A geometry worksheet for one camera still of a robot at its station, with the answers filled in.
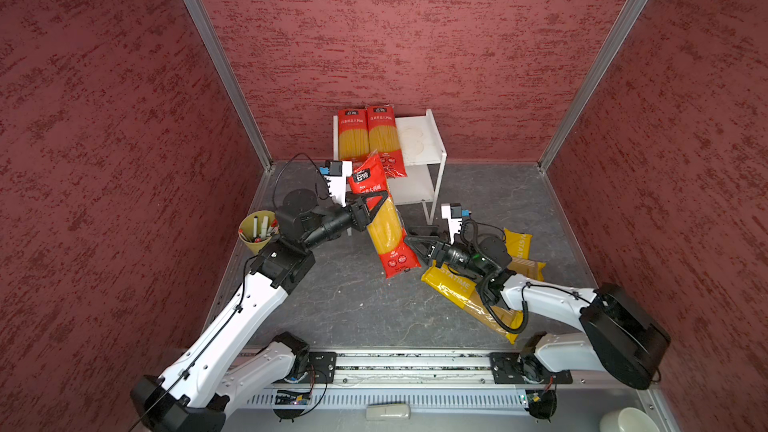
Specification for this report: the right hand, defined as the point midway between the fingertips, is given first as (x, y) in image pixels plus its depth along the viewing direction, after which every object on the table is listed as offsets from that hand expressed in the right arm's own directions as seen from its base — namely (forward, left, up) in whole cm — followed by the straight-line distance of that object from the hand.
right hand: (404, 240), depth 70 cm
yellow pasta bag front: (-5, -18, -22) cm, 29 cm away
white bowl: (-35, -46, -18) cm, 60 cm away
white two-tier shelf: (+22, -6, +8) cm, 24 cm away
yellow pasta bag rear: (+2, -38, -21) cm, 43 cm away
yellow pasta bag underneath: (+11, -38, -23) cm, 46 cm away
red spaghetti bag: (-2, +4, +7) cm, 8 cm away
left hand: (+4, +4, +11) cm, 13 cm away
